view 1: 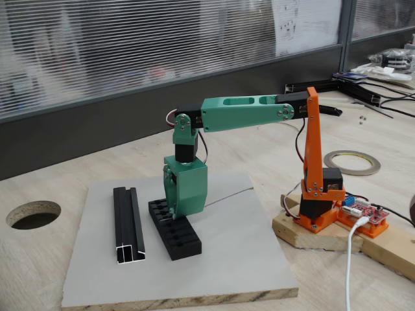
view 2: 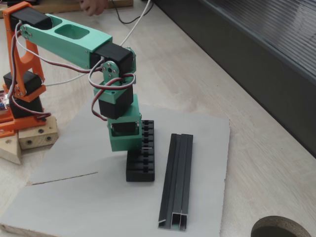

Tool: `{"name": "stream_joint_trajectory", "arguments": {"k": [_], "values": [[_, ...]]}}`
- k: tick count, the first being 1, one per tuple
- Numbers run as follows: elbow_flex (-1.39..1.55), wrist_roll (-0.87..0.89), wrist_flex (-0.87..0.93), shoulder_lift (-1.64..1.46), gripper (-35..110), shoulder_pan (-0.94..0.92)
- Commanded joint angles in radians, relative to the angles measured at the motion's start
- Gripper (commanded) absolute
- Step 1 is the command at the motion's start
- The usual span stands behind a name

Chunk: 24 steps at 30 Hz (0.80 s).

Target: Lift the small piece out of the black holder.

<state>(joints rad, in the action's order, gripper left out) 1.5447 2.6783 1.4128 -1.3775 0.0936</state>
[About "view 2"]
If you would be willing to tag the wooden block with screws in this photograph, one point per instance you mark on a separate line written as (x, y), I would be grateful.
(37, 138)

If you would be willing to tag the grey board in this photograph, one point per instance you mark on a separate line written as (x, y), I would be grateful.
(98, 202)

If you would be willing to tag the wooden wedge base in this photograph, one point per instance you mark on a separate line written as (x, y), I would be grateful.
(10, 148)

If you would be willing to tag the dark aluminium profile rail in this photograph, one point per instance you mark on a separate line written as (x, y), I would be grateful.
(176, 172)

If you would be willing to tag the red controller board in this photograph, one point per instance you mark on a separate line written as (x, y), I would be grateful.
(3, 100)

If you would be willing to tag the person's hand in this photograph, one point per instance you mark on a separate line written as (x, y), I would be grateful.
(95, 6)

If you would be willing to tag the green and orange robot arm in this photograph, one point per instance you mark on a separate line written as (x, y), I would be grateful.
(74, 42)

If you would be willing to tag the black slotted holder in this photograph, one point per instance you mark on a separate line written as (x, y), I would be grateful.
(140, 170)

